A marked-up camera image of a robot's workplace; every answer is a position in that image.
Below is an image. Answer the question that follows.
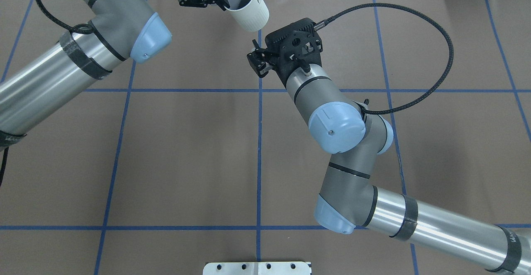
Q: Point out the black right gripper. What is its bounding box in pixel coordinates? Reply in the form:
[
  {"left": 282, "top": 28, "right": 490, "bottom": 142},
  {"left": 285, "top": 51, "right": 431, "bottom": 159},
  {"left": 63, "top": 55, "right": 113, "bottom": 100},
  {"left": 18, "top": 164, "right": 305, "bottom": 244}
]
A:
[{"left": 246, "top": 18, "right": 323, "bottom": 86}]

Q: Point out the white mug grey inside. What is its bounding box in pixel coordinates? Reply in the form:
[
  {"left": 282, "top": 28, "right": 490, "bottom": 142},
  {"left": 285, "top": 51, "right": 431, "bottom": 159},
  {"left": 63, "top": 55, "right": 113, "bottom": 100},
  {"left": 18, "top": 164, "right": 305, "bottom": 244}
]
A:
[{"left": 226, "top": 0, "right": 270, "bottom": 32}]

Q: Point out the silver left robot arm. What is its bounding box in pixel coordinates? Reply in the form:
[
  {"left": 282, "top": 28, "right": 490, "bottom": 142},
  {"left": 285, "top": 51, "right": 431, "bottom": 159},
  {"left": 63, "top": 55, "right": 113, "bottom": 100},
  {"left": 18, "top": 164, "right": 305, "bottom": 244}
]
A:
[{"left": 0, "top": 0, "right": 171, "bottom": 151}]

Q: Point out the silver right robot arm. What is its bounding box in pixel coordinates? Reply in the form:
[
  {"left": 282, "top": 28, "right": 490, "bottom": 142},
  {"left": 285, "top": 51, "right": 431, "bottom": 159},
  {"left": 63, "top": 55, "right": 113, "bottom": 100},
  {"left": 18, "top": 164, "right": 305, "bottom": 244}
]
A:
[{"left": 247, "top": 18, "right": 530, "bottom": 275}]

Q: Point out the brown table mat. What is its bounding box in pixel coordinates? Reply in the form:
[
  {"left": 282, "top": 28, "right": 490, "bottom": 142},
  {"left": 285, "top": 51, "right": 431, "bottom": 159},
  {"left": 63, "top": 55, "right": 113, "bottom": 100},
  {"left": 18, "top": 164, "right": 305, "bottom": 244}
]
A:
[{"left": 1, "top": 0, "right": 530, "bottom": 275}]

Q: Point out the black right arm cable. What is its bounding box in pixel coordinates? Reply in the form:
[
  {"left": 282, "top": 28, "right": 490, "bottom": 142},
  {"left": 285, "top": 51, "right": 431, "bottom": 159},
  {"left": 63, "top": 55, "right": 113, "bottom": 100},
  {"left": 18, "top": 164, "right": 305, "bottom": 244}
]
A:
[{"left": 313, "top": 3, "right": 454, "bottom": 115}]

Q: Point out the white metal base plate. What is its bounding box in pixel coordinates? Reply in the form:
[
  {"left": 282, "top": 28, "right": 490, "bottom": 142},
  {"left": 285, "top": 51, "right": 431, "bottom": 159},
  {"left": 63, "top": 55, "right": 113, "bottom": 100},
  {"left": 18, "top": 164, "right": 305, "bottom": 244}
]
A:
[{"left": 202, "top": 261, "right": 313, "bottom": 275}]

